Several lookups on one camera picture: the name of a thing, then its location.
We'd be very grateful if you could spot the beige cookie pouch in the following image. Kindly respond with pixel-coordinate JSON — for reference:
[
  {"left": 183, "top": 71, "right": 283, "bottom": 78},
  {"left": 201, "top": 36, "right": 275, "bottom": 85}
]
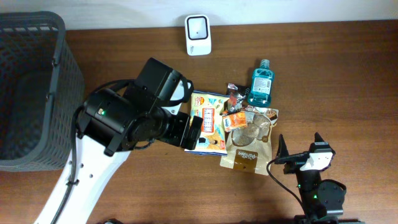
[{"left": 220, "top": 106, "right": 279, "bottom": 175}]

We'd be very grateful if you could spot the orange snack packet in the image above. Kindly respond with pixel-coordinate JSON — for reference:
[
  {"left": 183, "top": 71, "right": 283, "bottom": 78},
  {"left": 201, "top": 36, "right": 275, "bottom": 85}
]
[{"left": 223, "top": 111, "right": 248, "bottom": 133}]

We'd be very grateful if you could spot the yellow snack bag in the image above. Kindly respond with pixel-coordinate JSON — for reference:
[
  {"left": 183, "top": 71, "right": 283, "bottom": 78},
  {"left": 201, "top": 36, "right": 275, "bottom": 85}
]
[{"left": 184, "top": 90, "right": 229, "bottom": 156}]

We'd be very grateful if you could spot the dark red snack packet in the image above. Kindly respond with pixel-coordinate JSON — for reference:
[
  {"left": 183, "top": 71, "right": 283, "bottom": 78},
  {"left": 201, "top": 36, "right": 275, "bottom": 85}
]
[{"left": 221, "top": 83, "right": 250, "bottom": 116}]

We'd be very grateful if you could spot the teal mouthwash bottle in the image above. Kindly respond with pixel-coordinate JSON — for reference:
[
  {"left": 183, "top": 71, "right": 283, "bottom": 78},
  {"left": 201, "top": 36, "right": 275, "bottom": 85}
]
[{"left": 248, "top": 59, "right": 275, "bottom": 108}]

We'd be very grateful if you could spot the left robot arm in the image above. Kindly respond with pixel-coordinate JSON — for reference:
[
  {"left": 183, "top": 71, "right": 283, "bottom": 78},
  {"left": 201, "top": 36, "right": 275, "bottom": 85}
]
[{"left": 37, "top": 58, "right": 203, "bottom": 223}]

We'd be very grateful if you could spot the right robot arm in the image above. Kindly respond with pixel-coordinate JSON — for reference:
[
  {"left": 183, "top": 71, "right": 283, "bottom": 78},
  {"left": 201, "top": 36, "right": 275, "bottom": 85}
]
[{"left": 272, "top": 133, "right": 360, "bottom": 223}]

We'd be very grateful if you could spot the white barcode scanner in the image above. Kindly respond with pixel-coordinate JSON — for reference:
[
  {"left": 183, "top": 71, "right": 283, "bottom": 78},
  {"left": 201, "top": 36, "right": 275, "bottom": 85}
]
[{"left": 184, "top": 14, "right": 211, "bottom": 56}]

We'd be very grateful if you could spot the grey plastic mesh basket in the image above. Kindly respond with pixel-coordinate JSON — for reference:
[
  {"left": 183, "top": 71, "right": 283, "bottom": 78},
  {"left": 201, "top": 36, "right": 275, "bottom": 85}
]
[{"left": 1, "top": 11, "right": 85, "bottom": 172}]

